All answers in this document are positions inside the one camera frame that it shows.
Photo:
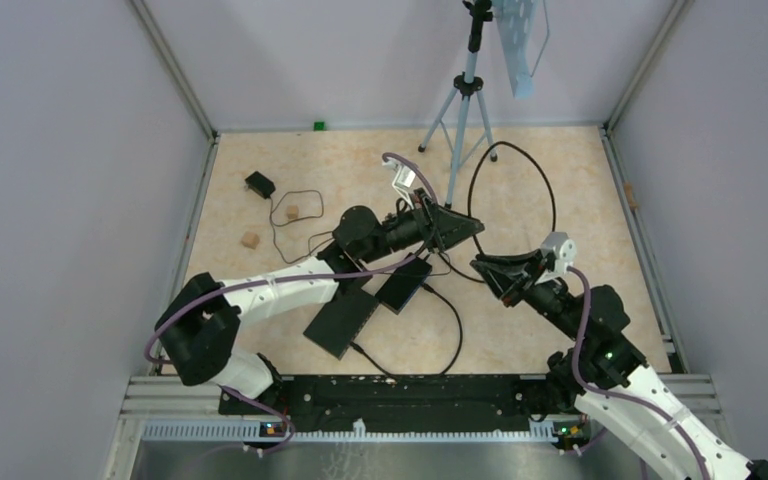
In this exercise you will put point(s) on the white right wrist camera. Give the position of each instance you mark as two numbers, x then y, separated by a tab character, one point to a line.
559	252

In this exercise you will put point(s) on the wooden block on frame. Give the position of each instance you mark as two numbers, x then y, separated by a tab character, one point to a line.
630	197

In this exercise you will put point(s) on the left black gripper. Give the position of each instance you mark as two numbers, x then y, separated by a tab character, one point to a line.
454	227

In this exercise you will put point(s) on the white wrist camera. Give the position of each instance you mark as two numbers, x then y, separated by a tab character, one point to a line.
404	176
559	252

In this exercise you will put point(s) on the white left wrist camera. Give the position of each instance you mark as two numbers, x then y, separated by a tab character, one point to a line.
404	176

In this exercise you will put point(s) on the black network switch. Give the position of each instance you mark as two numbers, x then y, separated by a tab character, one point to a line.
338	323
402	284

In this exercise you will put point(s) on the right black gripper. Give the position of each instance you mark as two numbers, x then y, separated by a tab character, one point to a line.
506	275

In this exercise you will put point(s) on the wooden cube by cord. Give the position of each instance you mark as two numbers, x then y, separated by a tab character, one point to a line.
250	240

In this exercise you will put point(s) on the silver camera tripod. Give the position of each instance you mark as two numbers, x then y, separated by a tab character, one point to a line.
466	86

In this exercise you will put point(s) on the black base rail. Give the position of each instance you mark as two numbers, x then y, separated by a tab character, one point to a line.
460	403

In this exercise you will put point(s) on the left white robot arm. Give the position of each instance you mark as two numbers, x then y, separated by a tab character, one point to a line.
199	329

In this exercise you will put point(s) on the wooden cube near adapter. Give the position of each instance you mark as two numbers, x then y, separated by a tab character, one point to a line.
292	212

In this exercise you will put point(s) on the perforated white panel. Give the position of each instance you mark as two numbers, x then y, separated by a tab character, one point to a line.
524	30

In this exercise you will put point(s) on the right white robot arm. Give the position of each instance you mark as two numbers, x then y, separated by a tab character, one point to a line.
607	378

